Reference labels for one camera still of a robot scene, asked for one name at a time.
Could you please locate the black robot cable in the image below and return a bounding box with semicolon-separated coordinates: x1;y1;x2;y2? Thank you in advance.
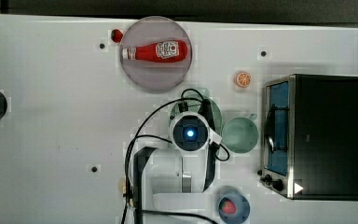
120;88;231;224

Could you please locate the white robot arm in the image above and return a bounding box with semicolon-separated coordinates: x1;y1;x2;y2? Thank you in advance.
126;98;222;224

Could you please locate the red toy strawberry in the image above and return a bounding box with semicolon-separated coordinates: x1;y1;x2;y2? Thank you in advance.
111;29;123;43

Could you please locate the blue bowl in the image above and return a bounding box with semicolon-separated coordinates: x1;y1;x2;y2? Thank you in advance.
217;186;251;224

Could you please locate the black toaster oven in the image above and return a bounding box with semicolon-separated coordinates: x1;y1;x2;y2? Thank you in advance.
257;74;358;201

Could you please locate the red strawberry in bowl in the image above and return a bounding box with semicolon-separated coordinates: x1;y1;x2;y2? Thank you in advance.
220;199;237;215

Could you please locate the mint green plastic strainer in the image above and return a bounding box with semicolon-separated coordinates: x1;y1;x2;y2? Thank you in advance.
182;88;223;134

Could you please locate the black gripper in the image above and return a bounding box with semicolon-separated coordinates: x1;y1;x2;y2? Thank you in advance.
199;99;215;130

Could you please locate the mint green cup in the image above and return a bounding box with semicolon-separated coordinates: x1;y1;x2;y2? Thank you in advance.
222;114;259;154

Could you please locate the orange slice toy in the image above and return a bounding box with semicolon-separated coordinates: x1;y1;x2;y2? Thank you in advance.
234;72;251;88

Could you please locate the peeled toy banana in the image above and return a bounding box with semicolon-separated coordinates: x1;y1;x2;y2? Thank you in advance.
119;178;126;195

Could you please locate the red ketchup bottle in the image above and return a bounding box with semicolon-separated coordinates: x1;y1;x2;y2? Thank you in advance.
121;39;188;63

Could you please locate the grey round plate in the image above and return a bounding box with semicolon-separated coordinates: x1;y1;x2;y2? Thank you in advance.
119;16;192;91

